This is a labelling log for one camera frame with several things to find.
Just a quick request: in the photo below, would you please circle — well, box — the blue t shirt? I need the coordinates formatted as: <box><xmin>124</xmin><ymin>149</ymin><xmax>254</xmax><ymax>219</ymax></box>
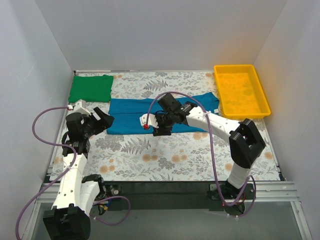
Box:
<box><xmin>106</xmin><ymin>92</ymin><xmax>220</xmax><ymax>135</ymax></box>

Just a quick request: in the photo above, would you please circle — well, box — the yellow plastic tray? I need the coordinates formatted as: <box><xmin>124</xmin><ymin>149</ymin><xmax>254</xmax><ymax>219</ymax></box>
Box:
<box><xmin>213</xmin><ymin>64</ymin><xmax>271</xmax><ymax>120</ymax></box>

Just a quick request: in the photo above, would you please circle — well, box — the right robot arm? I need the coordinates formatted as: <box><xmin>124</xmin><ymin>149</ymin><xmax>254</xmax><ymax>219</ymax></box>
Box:
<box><xmin>144</xmin><ymin>92</ymin><xmax>266</xmax><ymax>199</ymax></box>

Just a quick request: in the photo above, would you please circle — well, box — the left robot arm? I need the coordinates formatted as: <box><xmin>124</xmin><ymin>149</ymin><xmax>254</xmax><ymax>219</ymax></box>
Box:
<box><xmin>43</xmin><ymin>107</ymin><xmax>114</xmax><ymax>240</ymax></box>

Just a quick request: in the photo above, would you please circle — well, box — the folded green t shirt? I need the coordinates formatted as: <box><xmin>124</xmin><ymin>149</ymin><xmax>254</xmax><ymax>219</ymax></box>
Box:
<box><xmin>68</xmin><ymin>75</ymin><xmax>114</xmax><ymax>103</ymax></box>

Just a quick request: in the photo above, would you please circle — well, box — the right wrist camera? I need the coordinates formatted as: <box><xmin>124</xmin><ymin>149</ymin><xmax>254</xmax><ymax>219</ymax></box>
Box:
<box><xmin>139</xmin><ymin>113</ymin><xmax>159</xmax><ymax>130</ymax></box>

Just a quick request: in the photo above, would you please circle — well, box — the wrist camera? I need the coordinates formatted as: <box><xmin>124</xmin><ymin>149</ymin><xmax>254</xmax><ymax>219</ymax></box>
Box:
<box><xmin>139</xmin><ymin>113</ymin><xmax>159</xmax><ymax>130</ymax></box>
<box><xmin>72</xmin><ymin>99</ymin><xmax>91</xmax><ymax>116</ymax></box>

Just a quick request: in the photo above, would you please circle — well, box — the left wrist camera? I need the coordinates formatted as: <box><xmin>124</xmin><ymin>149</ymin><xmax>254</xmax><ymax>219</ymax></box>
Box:
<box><xmin>72</xmin><ymin>99</ymin><xmax>91</xmax><ymax>116</ymax></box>

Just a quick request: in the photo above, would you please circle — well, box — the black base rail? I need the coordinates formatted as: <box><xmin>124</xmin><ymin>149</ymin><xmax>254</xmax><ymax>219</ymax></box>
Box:
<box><xmin>103</xmin><ymin>181</ymin><xmax>225</xmax><ymax>212</ymax></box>

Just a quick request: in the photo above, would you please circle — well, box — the aluminium frame rail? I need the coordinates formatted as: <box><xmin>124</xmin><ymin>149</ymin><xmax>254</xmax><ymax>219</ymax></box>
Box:
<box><xmin>256</xmin><ymin>181</ymin><xmax>312</xmax><ymax>240</ymax></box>

